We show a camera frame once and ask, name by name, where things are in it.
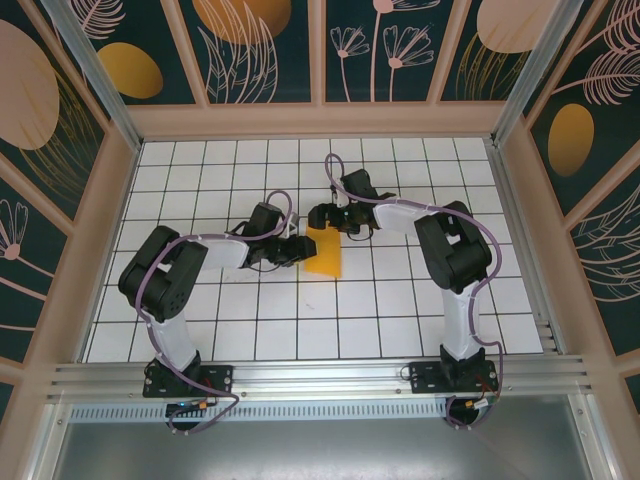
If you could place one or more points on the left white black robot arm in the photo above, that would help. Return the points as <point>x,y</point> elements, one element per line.
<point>160,270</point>

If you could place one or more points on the long aluminium mounting rail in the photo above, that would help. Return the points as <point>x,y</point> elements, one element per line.
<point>320,375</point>

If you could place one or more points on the aluminium corner post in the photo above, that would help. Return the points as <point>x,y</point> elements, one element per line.
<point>95,80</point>
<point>535,75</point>

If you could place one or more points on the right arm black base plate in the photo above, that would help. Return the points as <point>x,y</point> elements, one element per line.
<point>425,377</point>

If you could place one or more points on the grey metal sheet panel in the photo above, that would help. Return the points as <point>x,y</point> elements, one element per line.
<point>320,450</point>

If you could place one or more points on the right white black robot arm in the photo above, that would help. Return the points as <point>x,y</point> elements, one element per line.
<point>450,250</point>

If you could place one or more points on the yellow paper sheet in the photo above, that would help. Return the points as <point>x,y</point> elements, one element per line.
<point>327,255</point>

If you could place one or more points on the aluminium side rail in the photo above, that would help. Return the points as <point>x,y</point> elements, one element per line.
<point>525,250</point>

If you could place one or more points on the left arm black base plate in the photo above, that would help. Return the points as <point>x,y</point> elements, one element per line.
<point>220,377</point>

